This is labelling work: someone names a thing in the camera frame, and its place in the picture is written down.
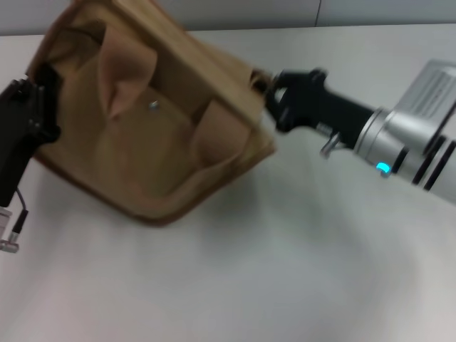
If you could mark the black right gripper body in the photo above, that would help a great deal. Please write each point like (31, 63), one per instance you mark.
(320, 107)

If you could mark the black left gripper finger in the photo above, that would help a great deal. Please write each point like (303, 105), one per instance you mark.
(26, 92)
(44, 128)

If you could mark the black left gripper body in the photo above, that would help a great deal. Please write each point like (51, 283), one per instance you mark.
(14, 142)

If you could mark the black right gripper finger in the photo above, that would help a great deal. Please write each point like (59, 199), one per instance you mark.
(281, 80)
(278, 114)

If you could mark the khaki canvas food bag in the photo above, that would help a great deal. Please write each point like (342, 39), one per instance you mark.
(142, 149)

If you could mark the silver zipper pull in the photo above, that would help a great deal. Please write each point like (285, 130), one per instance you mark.
(154, 105)

